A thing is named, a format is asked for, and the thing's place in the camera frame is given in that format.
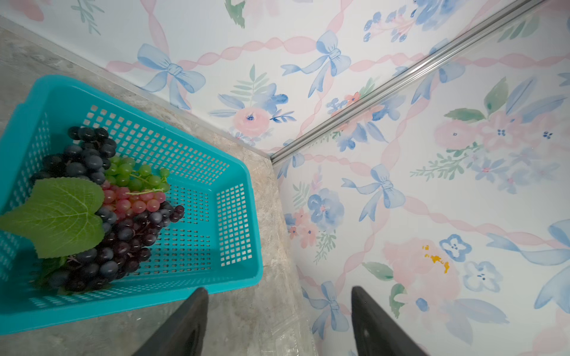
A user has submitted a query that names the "right aluminium corner post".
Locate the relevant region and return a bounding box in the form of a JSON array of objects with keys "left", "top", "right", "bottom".
[{"left": 270, "top": 0, "right": 545, "bottom": 165}]

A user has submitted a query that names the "teal plastic basket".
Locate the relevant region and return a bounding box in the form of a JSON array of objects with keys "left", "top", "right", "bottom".
[{"left": 1, "top": 76, "right": 263, "bottom": 335}]

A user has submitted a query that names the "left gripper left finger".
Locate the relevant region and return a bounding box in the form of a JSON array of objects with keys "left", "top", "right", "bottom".
[{"left": 134, "top": 288, "right": 209, "bottom": 356}]

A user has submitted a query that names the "small green grape bunch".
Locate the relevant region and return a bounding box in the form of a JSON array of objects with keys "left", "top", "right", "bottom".
[{"left": 104, "top": 156, "right": 171, "bottom": 193}]

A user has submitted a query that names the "dark blue grape bunch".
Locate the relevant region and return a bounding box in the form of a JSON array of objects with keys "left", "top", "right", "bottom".
[{"left": 30, "top": 126, "right": 117, "bottom": 187}]

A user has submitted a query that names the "pink red grape bunch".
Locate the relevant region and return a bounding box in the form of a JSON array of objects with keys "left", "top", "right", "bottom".
[{"left": 102, "top": 181, "right": 166, "bottom": 220}]

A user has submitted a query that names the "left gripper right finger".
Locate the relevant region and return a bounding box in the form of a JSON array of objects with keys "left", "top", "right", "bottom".
[{"left": 351, "top": 286, "right": 427, "bottom": 356}]

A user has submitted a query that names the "purple red grape bunch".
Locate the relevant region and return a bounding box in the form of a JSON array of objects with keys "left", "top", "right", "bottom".
[{"left": 37, "top": 201, "right": 185, "bottom": 294}]

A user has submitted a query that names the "green grape leaf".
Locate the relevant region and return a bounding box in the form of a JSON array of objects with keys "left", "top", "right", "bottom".
[{"left": 1, "top": 178, "right": 105, "bottom": 259}]

